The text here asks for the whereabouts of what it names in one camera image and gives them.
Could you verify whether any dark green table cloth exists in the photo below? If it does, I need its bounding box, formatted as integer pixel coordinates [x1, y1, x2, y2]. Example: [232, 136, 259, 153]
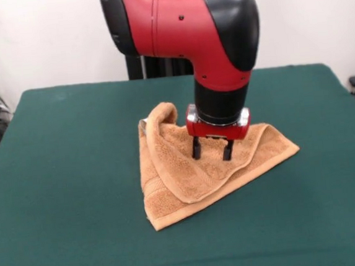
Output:
[0, 60, 355, 266]

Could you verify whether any orange terry towel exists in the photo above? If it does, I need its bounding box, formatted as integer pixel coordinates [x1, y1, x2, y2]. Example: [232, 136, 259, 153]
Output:
[133, 91, 306, 233]

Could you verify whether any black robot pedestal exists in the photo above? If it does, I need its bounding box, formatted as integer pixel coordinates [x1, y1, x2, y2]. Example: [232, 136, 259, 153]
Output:
[119, 0, 241, 81]

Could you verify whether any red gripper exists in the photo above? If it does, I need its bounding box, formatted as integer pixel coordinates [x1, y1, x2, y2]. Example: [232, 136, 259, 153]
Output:
[184, 99, 255, 165]

